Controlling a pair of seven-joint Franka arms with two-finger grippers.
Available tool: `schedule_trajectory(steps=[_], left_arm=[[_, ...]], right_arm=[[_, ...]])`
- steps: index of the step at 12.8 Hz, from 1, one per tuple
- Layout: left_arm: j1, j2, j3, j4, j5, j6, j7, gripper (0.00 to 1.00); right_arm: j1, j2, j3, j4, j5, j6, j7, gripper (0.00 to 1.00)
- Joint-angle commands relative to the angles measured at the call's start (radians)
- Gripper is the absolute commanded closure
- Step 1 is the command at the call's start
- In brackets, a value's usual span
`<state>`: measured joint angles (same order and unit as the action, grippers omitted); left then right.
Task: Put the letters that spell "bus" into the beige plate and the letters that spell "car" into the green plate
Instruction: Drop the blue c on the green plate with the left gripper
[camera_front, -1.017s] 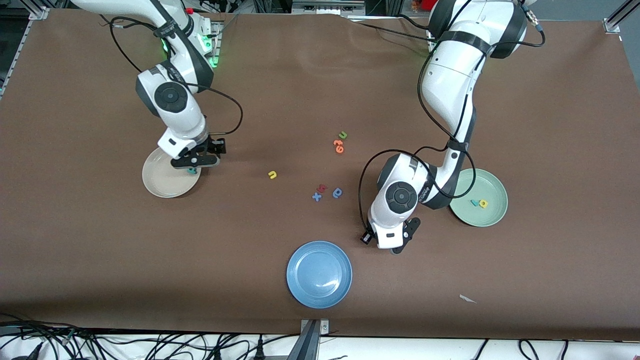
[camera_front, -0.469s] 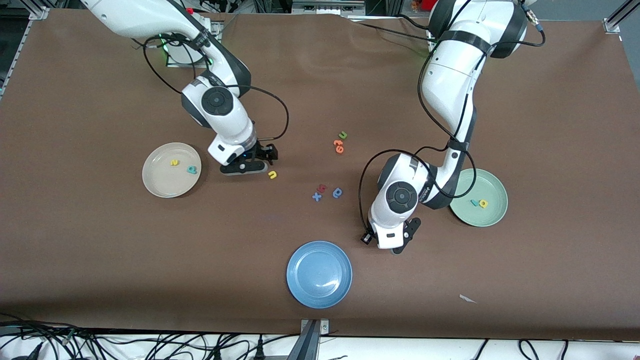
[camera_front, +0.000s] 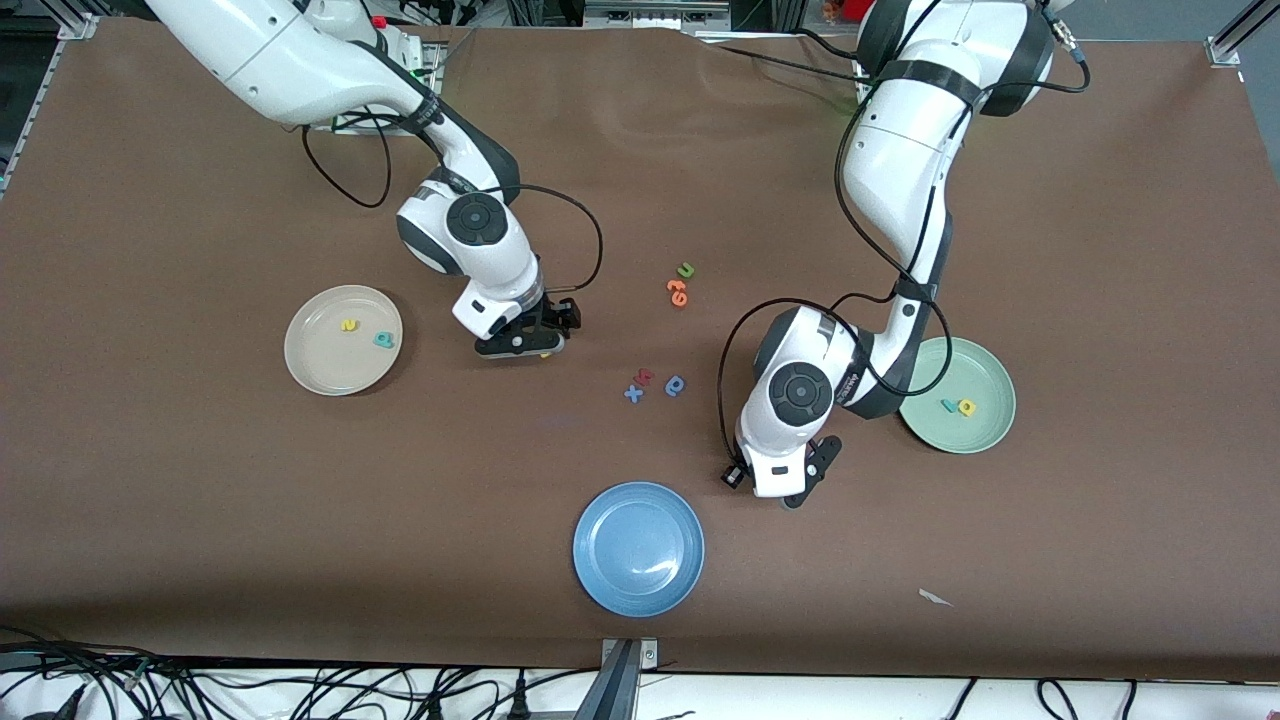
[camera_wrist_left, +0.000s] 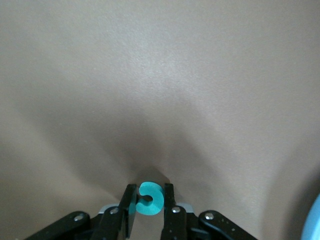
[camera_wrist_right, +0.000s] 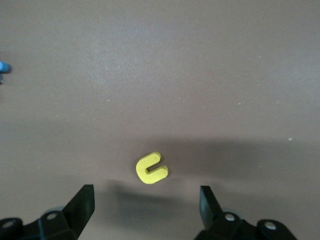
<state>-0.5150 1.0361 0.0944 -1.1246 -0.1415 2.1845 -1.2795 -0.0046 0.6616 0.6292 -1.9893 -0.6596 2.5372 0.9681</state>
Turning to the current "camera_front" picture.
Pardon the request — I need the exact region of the blue plate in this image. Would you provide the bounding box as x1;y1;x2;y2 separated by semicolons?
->
572;481;706;618

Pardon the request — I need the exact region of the beige brown plate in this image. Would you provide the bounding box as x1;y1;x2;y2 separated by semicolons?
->
283;285;405;397

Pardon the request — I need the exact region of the green plate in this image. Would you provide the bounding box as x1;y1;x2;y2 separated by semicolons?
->
898;337;1017;455

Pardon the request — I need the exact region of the dark aluminium pole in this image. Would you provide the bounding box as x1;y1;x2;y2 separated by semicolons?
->
573;640;642;720

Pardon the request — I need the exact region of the grey metal equipment box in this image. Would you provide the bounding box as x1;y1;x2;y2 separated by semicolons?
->
583;0;733;31

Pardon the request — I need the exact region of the brown table cover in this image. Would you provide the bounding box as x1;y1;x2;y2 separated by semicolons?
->
0;18;1280;683

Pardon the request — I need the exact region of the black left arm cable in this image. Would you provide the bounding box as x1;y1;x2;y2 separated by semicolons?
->
717;20;1093;476

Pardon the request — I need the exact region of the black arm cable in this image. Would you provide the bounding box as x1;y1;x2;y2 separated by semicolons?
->
717;20;1093;476
300;110;604;299

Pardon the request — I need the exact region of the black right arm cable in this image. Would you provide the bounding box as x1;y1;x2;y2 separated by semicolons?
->
300;110;604;299

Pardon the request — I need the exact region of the silver pole bracket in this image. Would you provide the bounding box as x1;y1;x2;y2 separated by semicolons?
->
600;638;660;671

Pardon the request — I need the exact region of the black base power cable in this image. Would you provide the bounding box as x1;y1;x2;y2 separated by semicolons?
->
690;28;866;89

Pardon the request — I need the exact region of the aluminium frame profile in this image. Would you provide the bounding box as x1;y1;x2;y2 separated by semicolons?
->
0;12;99;196
1207;0;1280;67

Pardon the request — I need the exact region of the thick black floor cable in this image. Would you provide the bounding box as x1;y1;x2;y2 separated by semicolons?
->
0;625;201;681

